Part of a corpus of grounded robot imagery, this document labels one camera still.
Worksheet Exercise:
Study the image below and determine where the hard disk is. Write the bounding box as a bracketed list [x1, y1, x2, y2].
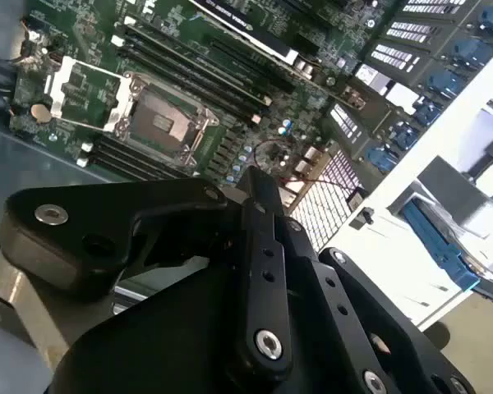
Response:
[400, 192, 493, 296]

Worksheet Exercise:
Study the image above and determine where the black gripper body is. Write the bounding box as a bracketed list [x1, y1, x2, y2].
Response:
[48, 262, 348, 394]

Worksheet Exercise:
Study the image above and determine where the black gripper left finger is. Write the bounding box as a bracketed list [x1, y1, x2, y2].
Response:
[0, 166, 293, 373]

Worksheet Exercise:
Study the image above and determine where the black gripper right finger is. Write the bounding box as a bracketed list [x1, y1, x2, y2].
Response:
[275, 217, 477, 394]

